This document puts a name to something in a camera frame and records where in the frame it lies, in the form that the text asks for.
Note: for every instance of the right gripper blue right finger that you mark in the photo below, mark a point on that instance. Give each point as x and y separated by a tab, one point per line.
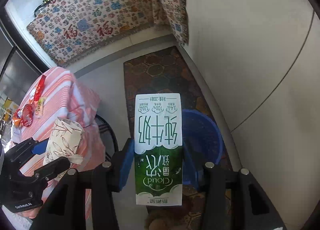
208	177

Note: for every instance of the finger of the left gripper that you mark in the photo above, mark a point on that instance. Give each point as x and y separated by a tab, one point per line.
21	153
53	169

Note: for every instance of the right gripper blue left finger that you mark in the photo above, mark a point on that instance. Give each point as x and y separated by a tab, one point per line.
108	178

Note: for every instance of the green white milk carton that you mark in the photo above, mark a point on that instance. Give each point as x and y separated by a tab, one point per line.
158	149

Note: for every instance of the red foil snack bag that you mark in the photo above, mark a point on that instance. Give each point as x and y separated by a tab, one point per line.
27	115

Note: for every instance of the blue plastic trash bucket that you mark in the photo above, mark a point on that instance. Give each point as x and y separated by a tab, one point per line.
202	142

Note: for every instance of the left human hand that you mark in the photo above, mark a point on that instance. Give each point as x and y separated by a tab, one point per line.
31	214

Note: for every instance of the orange snack wrapper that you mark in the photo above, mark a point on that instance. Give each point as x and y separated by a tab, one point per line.
17	118

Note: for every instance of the small yellow snack wrapper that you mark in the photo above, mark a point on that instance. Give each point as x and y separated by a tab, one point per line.
40	106

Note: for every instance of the yellow cardboard box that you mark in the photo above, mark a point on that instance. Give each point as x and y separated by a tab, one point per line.
8	108

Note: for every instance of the long red snack wrapper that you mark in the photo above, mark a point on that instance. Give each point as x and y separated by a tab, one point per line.
39	88

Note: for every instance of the pink striped tablecloth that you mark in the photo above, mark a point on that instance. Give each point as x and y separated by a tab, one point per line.
66	98

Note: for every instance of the grey double door refrigerator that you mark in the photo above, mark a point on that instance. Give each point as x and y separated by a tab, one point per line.
20	67

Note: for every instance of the white lower cabinets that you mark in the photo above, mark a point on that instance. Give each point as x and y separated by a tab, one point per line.
260	60

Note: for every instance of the patterned fu character cloth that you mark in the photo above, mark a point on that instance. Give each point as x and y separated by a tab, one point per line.
68	30

